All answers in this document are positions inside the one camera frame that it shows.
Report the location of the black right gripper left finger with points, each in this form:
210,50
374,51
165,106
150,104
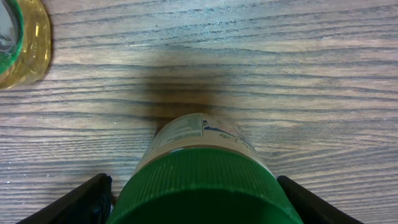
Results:
88,203

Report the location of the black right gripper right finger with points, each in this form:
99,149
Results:
311,208

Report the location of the green lid jar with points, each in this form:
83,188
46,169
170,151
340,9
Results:
199,169

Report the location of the yellow oil bottle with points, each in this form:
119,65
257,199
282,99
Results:
26,42

